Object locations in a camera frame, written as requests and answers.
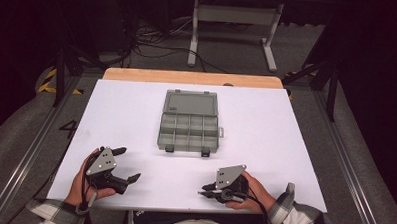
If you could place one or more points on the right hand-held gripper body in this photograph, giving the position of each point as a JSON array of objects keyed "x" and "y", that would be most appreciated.
[{"x": 229, "y": 176}]

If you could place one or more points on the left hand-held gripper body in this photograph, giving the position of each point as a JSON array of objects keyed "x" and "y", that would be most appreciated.
[{"x": 102, "y": 163}]

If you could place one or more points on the grey plastic compartment box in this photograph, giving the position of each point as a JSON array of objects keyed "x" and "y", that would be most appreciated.
[{"x": 188, "y": 128}]

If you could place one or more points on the person's right hand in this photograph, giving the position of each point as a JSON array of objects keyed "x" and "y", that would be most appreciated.
[{"x": 260, "y": 194}]

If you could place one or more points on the person's left hand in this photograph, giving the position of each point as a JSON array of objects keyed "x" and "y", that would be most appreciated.
[{"x": 73, "y": 187}]

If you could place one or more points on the white board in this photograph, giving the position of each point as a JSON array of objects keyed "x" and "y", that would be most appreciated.
[{"x": 252, "y": 127}]

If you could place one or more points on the yellow black floor tape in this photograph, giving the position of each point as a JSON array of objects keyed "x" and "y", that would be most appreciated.
[{"x": 46, "y": 86}]

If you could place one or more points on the black tripod stand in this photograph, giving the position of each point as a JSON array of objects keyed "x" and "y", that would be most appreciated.
[{"x": 60, "y": 73}]

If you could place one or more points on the black metal stand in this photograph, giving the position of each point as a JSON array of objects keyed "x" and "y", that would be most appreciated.
[{"x": 332, "y": 96}]

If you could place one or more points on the white metal stand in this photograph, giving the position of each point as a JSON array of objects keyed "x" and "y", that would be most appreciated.
[{"x": 235, "y": 14}]

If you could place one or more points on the aluminium floor rail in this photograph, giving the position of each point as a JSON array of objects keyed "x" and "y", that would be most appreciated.
[
  {"x": 348, "y": 164},
  {"x": 28, "y": 157}
]

